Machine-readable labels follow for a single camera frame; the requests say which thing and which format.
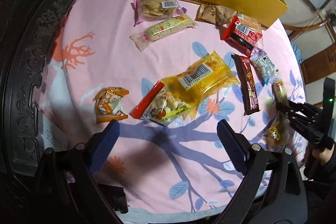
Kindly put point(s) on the brown chocolate wafer bar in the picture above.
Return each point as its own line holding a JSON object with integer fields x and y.
{"x": 247, "y": 84}

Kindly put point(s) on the dark carved wooden furniture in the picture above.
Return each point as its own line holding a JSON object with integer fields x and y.
{"x": 28, "y": 28}

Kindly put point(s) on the yellow transparent cake packet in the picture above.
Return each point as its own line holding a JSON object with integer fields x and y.
{"x": 204, "y": 78}

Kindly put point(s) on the pink cracker packet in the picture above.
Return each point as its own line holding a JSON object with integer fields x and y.
{"x": 155, "y": 10}

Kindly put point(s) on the white blue snack packet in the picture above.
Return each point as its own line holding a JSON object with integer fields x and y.
{"x": 263, "y": 65}

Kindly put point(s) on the red white candy bag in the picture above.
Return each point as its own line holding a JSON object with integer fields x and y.
{"x": 160, "y": 105}

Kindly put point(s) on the lime green snack bar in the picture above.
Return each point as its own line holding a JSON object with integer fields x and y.
{"x": 279, "y": 92}

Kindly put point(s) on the person's right hand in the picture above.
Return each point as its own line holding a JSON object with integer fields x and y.
{"x": 322, "y": 155}

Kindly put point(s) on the blue cloth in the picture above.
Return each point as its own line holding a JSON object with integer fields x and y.
{"x": 297, "y": 53}

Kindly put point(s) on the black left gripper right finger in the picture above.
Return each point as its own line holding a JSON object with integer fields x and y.
{"x": 272, "y": 189}

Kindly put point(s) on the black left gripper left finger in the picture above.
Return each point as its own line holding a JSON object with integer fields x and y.
{"x": 65, "y": 190}

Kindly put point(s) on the clear sesame bar packet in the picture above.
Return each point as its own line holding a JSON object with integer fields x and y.
{"x": 162, "y": 30}

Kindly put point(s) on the pork floss bun packet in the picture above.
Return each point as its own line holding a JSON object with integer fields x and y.
{"x": 276, "y": 135}

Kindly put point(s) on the wooden chair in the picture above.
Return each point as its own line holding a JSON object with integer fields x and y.
{"x": 317, "y": 45}

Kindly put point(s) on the red snack packet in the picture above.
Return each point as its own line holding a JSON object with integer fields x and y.
{"x": 240, "y": 37}

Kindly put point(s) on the brown paper snack packet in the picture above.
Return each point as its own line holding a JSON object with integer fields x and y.
{"x": 214, "y": 14}

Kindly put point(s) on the pink patterned tablecloth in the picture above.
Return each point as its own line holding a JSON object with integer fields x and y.
{"x": 168, "y": 158}

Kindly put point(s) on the orange candy packet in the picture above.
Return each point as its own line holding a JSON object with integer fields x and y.
{"x": 108, "y": 105}

